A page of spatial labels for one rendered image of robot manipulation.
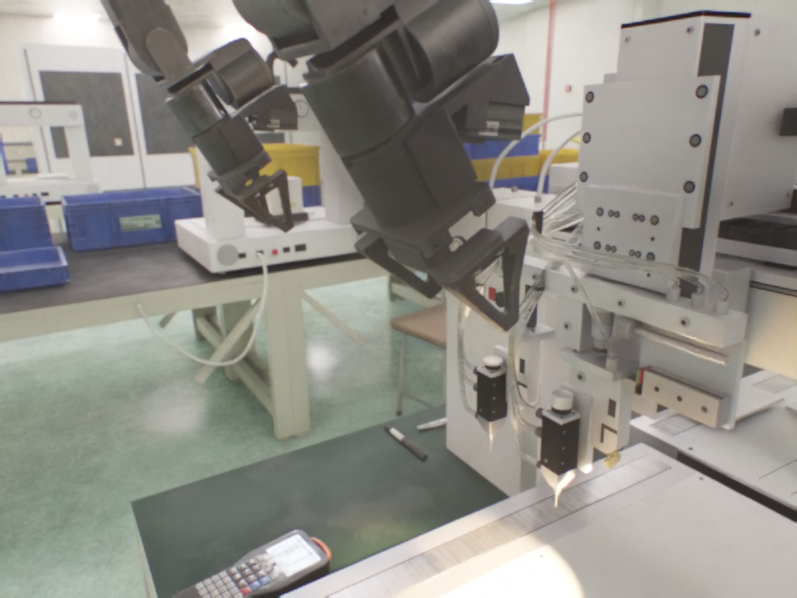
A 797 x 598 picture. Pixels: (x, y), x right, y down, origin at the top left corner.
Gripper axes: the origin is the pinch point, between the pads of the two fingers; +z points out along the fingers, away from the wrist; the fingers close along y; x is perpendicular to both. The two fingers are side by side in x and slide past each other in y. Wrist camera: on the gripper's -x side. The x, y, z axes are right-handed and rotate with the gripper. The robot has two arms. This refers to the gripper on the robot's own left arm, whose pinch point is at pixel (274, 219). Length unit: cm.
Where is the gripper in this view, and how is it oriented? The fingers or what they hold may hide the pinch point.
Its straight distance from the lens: 86.5
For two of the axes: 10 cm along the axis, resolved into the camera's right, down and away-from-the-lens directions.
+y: -5.0, -2.5, 8.3
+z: 4.5, 7.5, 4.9
